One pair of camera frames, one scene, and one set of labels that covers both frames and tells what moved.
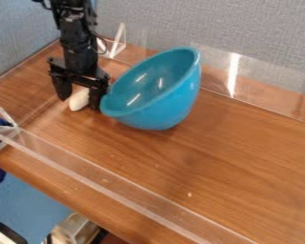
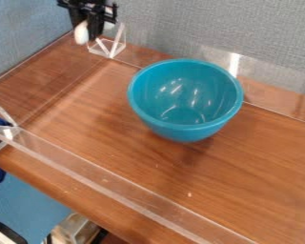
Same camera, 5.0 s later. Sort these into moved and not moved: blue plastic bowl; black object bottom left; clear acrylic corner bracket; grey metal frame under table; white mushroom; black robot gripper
Moved: black robot gripper; white mushroom; blue plastic bowl
Not moved: grey metal frame under table; clear acrylic corner bracket; black object bottom left
